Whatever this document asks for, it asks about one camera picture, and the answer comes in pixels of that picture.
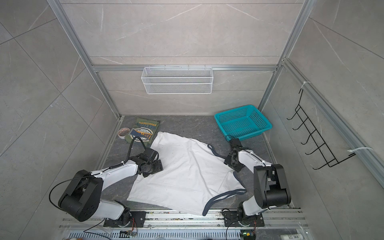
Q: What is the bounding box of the green tank top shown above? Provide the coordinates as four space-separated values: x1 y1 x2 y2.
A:
125 118 160 147

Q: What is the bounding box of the teal plastic basket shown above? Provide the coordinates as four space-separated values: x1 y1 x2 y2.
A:
214 105 273 141

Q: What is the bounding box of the white navy tank top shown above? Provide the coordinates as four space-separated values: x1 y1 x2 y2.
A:
127 132 247 216

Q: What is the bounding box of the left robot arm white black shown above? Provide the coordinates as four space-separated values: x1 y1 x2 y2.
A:
57 148 163 227

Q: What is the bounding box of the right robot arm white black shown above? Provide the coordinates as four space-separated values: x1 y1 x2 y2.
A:
224 139 292 225

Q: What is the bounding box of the tape roll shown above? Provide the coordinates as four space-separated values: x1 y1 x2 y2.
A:
117 127 131 140

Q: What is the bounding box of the white bottle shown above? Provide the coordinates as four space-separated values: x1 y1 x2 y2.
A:
280 233 304 240

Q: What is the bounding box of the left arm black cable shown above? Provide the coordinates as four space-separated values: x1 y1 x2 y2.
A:
119 136 147 166

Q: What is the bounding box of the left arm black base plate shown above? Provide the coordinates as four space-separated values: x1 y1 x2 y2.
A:
103 211 147 228

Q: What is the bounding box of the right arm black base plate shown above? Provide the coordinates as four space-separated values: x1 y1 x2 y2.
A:
221 209 265 228

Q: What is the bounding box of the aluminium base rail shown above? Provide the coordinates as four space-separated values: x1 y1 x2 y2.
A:
56 209 314 240

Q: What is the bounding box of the black wire hook rack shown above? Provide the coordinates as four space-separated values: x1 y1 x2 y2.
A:
287 89 356 171

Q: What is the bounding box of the white wire mesh shelf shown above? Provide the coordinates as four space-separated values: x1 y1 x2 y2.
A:
141 67 214 95

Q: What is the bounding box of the white cable tie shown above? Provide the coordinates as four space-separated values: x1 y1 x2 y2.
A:
347 147 374 153

